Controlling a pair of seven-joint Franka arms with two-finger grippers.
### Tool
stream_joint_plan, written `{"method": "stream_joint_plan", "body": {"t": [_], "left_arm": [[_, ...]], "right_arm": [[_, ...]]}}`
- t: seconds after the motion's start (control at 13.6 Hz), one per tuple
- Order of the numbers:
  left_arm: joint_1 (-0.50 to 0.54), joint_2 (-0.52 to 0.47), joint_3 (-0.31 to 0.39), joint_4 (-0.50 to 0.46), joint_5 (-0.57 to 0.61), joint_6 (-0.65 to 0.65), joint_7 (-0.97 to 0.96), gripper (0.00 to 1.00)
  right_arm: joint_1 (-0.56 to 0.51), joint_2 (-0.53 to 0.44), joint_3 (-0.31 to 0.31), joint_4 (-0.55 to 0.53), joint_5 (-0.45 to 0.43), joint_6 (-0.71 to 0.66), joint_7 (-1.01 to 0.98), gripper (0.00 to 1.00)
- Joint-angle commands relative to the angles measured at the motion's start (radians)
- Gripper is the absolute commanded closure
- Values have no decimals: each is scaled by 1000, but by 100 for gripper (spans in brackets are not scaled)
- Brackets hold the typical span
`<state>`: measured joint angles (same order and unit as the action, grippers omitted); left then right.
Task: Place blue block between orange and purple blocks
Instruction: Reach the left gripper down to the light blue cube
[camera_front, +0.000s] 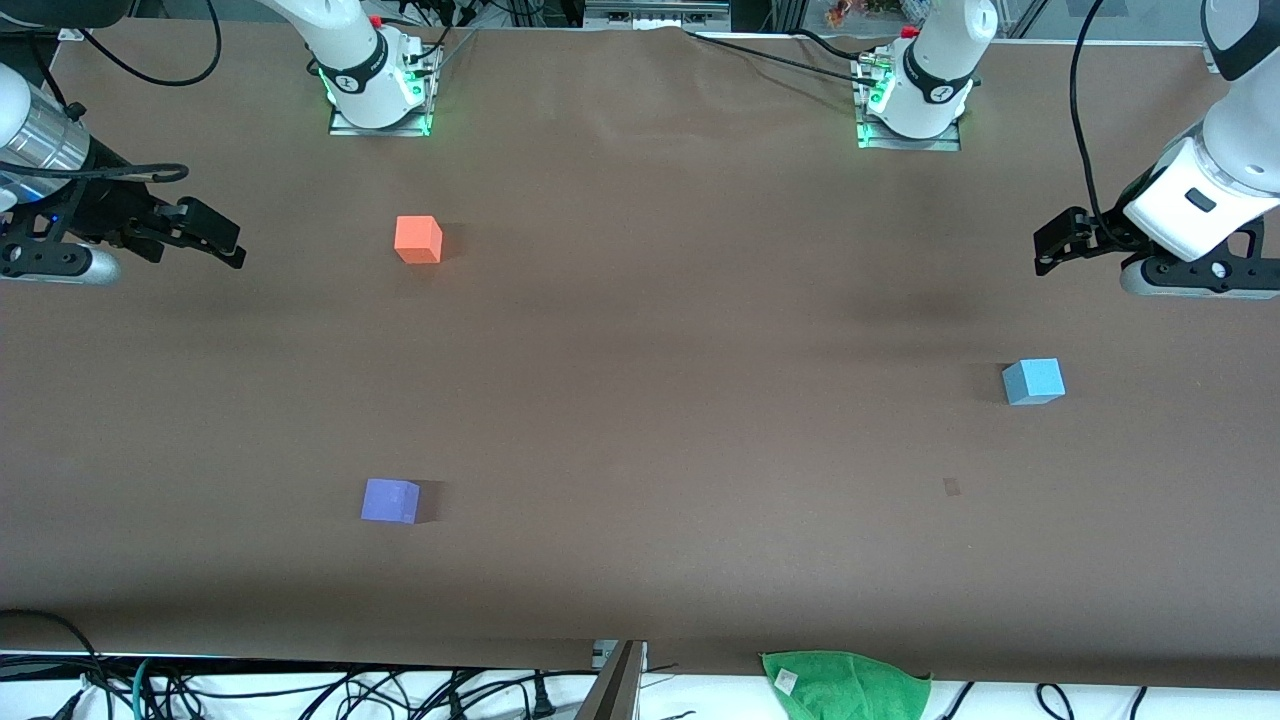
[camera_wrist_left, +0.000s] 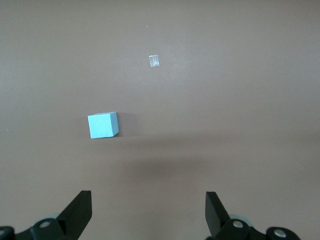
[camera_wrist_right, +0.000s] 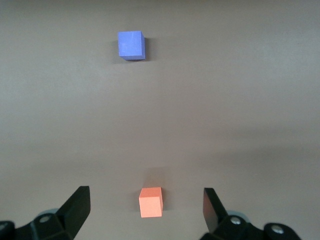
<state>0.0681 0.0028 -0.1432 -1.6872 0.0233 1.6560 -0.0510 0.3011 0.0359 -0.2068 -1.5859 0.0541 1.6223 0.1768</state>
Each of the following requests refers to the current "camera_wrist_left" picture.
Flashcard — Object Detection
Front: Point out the brown table cover sheet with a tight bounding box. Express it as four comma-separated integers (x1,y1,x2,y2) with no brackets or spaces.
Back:
0,0,320,240

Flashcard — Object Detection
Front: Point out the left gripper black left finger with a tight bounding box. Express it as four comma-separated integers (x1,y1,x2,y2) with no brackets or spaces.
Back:
0,190,93,240

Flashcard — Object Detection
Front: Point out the light blue foam cube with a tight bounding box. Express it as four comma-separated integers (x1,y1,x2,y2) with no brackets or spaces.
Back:
87,111,120,140

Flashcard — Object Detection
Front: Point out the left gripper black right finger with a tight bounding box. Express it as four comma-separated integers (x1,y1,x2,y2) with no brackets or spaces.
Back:
204,191,300,240

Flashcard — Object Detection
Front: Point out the small clear tape piece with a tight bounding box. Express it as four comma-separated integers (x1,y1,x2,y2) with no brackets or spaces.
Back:
148,54,160,68

